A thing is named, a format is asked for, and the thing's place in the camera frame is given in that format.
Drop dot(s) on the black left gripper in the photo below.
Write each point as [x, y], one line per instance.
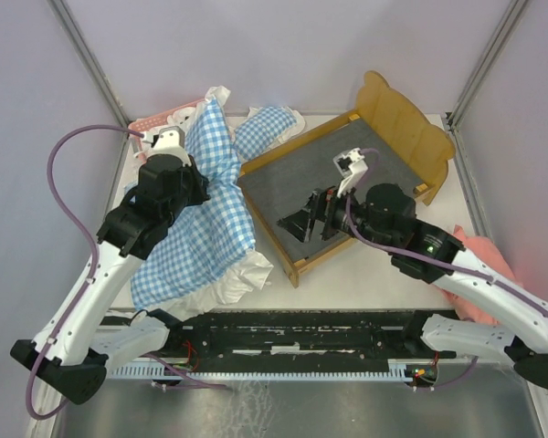
[191, 170]

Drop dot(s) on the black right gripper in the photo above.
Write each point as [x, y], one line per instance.
[300, 222]

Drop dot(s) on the blue gingham mattress pad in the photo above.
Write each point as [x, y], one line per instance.
[209, 258]

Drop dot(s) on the wooden pet bed frame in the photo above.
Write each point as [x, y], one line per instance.
[415, 154]

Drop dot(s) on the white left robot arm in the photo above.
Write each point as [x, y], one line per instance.
[66, 354]

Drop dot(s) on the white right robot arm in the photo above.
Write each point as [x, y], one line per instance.
[437, 258]

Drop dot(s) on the pink plastic basket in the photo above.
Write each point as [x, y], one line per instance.
[157, 121]

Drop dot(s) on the white cloth in basket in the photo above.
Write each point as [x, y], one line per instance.
[183, 118]

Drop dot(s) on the blue gingham pillow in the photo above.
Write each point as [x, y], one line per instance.
[266, 128]

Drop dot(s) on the pink cloth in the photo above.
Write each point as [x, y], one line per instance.
[488, 252]

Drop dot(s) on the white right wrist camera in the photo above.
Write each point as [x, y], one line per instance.
[353, 168]

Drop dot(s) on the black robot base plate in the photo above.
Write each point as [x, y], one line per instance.
[297, 341]

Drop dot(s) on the aluminium frame post left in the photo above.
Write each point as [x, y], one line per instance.
[62, 12]

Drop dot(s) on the aluminium frame post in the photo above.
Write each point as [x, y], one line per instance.
[501, 35]
[62, 12]

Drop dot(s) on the aluminium frame post right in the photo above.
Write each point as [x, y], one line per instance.
[501, 35]

